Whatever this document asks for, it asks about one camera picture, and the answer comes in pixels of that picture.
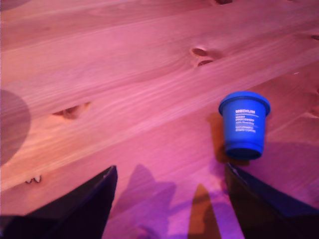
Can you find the blue coffee capsule white print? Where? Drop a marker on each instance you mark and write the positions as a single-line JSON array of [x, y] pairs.
[[244, 124]]

